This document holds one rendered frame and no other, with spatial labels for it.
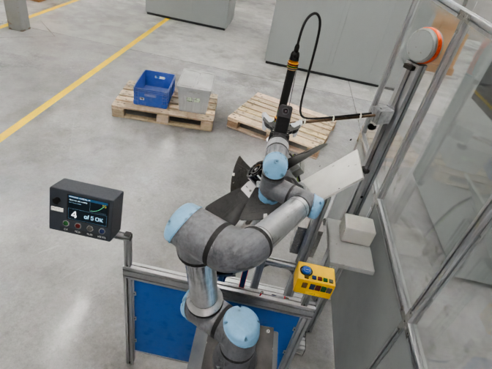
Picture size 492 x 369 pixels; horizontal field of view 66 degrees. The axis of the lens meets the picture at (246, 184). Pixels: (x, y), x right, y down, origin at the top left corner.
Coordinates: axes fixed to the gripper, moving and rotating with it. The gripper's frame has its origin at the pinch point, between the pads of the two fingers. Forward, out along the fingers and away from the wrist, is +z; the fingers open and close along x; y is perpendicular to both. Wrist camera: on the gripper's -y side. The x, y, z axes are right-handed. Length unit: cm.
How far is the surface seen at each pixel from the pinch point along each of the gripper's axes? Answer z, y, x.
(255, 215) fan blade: -7.9, 45.0, -1.5
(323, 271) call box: -19, 58, 32
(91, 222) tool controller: -27, 50, -65
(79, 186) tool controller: -18, 41, -74
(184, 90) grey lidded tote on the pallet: 274, 123, -105
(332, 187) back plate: 21, 41, 33
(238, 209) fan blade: 12, 60, -10
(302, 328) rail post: -21, 97, 33
